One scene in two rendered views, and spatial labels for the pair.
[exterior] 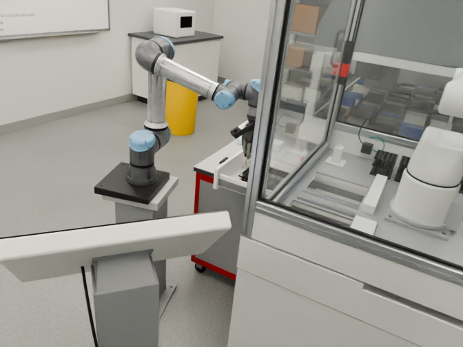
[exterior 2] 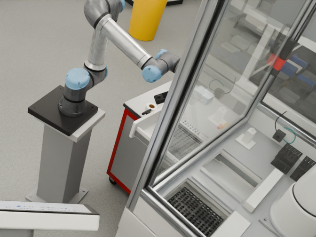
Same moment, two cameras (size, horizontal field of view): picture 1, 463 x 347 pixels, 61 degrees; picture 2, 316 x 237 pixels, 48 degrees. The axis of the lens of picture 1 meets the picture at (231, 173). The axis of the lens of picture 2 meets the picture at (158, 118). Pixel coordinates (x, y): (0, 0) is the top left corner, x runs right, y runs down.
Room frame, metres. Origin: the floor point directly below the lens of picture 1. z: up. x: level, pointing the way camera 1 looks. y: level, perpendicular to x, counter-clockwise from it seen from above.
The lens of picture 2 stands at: (0.23, -0.09, 2.10)
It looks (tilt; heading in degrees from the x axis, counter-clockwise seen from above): 38 degrees down; 2
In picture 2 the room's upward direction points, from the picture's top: 20 degrees clockwise
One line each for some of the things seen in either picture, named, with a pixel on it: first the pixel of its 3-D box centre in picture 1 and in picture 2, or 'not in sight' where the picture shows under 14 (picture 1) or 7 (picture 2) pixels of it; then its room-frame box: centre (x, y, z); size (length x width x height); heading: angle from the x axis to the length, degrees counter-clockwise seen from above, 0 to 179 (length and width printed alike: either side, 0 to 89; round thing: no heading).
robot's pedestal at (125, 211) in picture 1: (142, 246); (64, 157); (1.69, 0.43, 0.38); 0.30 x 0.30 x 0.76; 80
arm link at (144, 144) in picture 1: (142, 146); (77, 83); (1.69, 0.43, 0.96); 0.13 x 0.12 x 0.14; 165
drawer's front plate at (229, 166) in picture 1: (229, 168); (150, 120); (1.74, 0.01, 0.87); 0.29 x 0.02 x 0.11; 155
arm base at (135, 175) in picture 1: (142, 169); (73, 100); (1.69, 0.43, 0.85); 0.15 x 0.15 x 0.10
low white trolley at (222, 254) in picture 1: (255, 215); (171, 152); (2.11, -0.18, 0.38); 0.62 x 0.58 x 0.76; 155
